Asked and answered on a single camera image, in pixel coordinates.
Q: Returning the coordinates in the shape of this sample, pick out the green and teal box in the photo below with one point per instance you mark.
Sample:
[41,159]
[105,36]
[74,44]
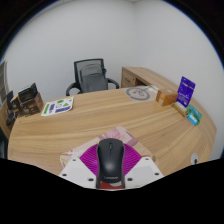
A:
[194,115]

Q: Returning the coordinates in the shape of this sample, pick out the grey mesh office chair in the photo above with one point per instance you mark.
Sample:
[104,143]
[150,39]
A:
[90,78]

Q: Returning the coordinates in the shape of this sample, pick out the white sheet with coloured print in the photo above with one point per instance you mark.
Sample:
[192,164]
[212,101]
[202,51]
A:
[57,106]

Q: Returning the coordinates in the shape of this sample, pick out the black computer mouse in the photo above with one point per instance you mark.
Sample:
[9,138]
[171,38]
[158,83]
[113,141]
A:
[110,161]

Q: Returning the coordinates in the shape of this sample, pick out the small orange box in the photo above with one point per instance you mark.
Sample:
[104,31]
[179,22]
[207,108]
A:
[166,97]

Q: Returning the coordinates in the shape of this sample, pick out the wooden shelf unit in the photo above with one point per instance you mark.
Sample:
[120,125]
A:
[3,80]

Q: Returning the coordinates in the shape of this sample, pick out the purple card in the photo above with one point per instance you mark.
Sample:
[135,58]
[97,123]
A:
[186,91]

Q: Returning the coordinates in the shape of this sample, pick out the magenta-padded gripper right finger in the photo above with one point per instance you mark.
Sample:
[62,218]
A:
[133,161]

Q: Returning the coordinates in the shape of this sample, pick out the wide brown cardboard box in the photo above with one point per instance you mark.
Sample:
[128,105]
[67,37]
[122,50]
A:
[32,106]

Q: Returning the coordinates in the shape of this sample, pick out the black cardboard box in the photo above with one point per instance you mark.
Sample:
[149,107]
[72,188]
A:
[27,92]

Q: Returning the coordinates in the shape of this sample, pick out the cartoon print mouse pad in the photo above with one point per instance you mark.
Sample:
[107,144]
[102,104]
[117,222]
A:
[116,133]

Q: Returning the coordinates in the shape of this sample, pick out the wooden card stand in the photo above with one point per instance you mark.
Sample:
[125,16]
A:
[180,109]

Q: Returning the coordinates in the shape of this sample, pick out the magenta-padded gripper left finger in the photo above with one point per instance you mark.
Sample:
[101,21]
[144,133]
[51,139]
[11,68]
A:
[87,161]

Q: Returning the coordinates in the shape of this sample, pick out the wooden side cabinet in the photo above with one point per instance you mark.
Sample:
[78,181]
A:
[143,75]

